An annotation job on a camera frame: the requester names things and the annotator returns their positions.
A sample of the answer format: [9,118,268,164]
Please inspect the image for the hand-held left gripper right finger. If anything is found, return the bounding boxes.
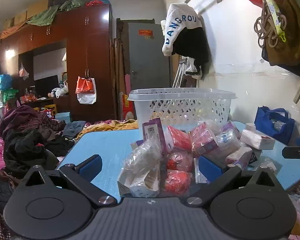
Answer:
[186,154,283,207]

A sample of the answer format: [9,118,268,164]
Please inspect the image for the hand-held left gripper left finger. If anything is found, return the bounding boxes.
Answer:
[16,154,117,207]

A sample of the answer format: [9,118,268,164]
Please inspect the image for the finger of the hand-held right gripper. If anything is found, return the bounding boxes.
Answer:
[282,144,300,161]

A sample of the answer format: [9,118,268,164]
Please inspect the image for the white box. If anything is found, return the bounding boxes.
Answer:
[225,146,258,170]

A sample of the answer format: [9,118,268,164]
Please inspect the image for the red packet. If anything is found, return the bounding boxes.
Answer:
[165,152,193,171]
[167,125,192,152]
[164,170,192,194]

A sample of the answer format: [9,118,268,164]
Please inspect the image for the purple item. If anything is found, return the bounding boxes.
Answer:
[215,122,242,155]

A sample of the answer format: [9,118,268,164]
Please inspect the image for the beige pouch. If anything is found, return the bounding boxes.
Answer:
[117,142,163,198]

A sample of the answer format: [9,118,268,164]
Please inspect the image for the purple box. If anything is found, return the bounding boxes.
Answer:
[142,117,168,155]

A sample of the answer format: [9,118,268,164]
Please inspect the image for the white plastic laundry basket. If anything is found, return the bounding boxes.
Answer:
[127,88,237,131]

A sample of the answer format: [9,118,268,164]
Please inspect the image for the grey-blue cloth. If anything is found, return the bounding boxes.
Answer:
[62,121,87,138]

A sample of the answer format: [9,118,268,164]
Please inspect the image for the yellow blanket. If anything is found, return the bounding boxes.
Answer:
[84,119,139,133]

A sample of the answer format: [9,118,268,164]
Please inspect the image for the blue tote bag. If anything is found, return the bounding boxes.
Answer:
[254,106,296,145]

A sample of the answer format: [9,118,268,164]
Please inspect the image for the teal box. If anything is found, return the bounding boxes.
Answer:
[55,112,73,124]

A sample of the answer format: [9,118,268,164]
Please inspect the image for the pile of dark clothes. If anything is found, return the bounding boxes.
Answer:
[0,105,76,178]

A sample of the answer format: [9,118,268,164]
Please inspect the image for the red gift bag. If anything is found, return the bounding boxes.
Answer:
[122,94,136,121]

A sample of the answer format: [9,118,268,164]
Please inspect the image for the orange and white plastic bag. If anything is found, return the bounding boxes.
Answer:
[75,76,97,105]

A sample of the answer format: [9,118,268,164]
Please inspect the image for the wooden boards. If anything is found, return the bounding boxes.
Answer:
[110,37,127,121]

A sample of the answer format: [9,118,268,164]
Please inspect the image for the black television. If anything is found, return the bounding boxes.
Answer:
[34,75,59,98]

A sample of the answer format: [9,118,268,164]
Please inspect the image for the metal crutches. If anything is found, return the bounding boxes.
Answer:
[171,57,188,88]

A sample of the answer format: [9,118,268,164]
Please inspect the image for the green plastic bag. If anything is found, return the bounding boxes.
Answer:
[2,89,19,103]

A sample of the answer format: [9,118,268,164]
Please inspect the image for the brown wooden wardrobe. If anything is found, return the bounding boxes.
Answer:
[0,4,115,122]

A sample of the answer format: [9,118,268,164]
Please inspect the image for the pink hanging plastic bag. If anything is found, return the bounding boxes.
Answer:
[19,62,30,78]

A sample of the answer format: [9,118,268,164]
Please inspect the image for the brown hanging bag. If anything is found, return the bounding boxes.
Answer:
[261,0,300,67]

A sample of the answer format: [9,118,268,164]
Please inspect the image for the black hanging garment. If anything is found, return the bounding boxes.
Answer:
[174,27,211,81]

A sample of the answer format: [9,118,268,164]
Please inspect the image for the blue plastic sack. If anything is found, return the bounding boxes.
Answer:
[0,74,13,111]

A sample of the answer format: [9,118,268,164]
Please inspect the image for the grey door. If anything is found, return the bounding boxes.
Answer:
[128,22,171,91]

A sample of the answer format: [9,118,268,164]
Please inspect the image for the white hooded sweatshirt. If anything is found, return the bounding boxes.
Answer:
[161,3,203,57]

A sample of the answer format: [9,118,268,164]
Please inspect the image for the orange cloth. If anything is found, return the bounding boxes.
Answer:
[0,21,31,40]

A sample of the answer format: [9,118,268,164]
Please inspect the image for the green cloth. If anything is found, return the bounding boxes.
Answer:
[26,0,91,27]

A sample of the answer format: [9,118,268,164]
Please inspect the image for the medium cardboard box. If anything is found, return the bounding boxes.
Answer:
[14,10,28,26]

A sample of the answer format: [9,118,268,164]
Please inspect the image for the red and blue cloth bundle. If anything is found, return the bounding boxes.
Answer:
[86,0,112,7]

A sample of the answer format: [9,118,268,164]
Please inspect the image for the small cardboard box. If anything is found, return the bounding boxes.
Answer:
[2,17,15,29]

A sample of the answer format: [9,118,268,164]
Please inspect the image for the large cardboard box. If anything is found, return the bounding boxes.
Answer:
[27,0,54,20]

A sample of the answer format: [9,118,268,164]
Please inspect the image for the coiled rope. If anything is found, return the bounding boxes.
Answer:
[254,5,288,48]

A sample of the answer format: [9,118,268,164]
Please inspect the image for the yellow-green strap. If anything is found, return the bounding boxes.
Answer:
[256,0,287,43]

